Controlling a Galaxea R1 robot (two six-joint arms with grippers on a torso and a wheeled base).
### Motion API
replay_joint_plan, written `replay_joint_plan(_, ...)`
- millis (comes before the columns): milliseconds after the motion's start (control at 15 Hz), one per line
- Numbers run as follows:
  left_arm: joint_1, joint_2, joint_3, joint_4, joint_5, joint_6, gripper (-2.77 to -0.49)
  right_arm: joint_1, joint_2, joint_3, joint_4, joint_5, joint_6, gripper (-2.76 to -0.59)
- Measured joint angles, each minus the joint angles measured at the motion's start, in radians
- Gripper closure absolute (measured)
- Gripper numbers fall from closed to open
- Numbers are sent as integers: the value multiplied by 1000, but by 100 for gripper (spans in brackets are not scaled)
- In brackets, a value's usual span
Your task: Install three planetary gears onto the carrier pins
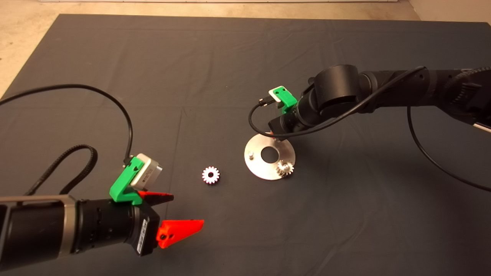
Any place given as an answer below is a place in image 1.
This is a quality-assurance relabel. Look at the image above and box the green right camera mount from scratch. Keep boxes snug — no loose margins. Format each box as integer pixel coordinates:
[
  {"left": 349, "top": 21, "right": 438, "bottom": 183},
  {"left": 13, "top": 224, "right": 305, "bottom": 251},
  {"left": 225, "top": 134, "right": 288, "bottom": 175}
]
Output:
[{"left": 273, "top": 87, "right": 298, "bottom": 114}]

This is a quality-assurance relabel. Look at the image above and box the dark grey table cloth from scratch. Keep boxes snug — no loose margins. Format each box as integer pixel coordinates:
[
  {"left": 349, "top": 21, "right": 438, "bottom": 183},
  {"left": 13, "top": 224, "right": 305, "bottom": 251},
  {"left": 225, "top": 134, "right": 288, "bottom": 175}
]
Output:
[{"left": 0, "top": 15, "right": 491, "bottom": 276}]

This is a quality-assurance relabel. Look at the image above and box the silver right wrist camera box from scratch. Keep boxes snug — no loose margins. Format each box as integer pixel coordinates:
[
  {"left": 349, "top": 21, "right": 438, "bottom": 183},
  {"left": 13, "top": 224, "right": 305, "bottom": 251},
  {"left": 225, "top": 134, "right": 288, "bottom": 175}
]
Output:
[{"left": 269, "top": 85, "right": 287, "bottom": 108}]

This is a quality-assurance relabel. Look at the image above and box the braided black left arm cable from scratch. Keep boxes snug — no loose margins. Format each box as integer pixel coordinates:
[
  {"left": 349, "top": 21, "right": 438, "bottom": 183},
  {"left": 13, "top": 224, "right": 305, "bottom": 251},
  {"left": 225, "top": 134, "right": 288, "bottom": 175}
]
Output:
[{"left": 25, "top": 145, "right": 99, "bottom": 196}]

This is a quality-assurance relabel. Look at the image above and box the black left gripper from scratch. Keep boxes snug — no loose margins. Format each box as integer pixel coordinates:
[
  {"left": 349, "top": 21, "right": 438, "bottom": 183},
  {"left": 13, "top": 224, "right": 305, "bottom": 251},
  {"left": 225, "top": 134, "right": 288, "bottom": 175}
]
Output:
[{"left": 77, "top": 191, "right": 205, "bottom": 256}]

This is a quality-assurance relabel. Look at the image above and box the smooth black camera cable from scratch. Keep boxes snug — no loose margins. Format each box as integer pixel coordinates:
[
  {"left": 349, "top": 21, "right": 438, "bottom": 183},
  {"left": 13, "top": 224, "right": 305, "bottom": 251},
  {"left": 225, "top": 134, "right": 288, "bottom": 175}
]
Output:
[
  {"left": 248, "top": 66, "right": 491, "bottom": 192},
  {"left": 0, "top": 84, "right": 134, "bottom": 167}
]

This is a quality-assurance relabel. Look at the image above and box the smooth black right camera cable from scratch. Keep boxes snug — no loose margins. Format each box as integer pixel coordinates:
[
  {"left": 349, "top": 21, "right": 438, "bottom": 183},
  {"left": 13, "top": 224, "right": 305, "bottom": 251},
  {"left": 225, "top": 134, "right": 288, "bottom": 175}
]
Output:
[{"left": 248, "top": 66, "right": 491, "bottom": 192}]

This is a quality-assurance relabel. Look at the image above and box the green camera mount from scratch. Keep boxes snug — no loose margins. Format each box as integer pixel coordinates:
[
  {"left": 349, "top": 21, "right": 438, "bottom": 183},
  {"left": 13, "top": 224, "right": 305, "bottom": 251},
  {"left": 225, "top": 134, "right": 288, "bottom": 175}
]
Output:
[
  {"left": 110, "top": 156, "right": 145, "bottom": 205},
  {"left": 273, "top": 87, "right": 298, "bottom": 114}
]

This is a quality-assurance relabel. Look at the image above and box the smooth black left camera cable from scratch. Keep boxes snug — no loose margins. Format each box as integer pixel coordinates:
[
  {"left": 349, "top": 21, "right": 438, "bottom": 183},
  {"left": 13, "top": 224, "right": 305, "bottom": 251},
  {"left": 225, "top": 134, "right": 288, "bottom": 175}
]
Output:
[{"left": 0, "top": 84, "right": 134, "bottom": 167}]

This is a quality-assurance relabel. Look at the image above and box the green left camera mount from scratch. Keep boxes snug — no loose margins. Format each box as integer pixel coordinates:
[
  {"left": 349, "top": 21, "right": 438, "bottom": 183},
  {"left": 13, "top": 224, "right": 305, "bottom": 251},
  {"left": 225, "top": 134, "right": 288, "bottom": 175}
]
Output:
[{"left": 110, "top": 156, "right": 145, "bottom": 205}]

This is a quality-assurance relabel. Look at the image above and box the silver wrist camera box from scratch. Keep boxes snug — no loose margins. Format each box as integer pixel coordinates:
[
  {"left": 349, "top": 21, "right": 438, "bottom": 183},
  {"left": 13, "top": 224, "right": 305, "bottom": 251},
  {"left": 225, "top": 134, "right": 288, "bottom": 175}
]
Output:
[
  {"left": 269, "top": 85, "right": 287, "bottom": 108},
  {"left": 130, "top": 153, "right": 163, "bottom": 190}
]

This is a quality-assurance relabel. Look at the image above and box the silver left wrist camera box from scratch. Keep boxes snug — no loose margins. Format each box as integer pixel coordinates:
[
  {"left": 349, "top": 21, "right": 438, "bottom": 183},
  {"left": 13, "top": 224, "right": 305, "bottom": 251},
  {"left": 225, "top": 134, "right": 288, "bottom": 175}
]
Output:
[{"left": 130, "top": 153, "right": 163, "bottom": 190}]

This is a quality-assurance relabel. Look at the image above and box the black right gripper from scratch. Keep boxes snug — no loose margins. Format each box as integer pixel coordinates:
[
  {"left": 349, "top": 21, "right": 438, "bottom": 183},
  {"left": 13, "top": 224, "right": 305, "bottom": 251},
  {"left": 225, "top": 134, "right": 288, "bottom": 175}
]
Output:
[{"left": 268, "top": 105, "right": 305, "bottom": 141}]

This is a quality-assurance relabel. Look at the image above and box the steel planetary gear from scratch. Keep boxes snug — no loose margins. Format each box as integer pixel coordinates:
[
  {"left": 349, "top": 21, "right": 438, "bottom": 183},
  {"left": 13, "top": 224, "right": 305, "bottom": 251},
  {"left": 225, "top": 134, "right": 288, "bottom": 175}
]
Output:
[
  {"left": 201, "top": 166, "right": 220, "bottom": 185},
  {"left": 277, "top": 160, "right": 295, "bottom": 177}
]

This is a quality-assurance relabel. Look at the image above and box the round metal carrier plate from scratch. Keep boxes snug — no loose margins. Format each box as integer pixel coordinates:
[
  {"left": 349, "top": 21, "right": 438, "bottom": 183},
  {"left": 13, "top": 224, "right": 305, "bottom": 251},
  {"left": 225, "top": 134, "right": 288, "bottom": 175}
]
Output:
[{"left": 244, "top": 133, "right": 296, "bottom": 181}]

